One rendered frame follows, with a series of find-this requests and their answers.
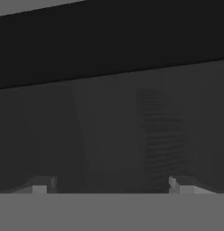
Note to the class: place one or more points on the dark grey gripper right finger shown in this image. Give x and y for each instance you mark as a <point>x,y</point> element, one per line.
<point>184,185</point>

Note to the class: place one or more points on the dark grey cupboard front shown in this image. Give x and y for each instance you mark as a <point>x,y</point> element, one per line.
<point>113,129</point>

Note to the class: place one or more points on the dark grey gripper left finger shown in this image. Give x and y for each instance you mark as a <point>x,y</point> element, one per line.
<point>41,185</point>

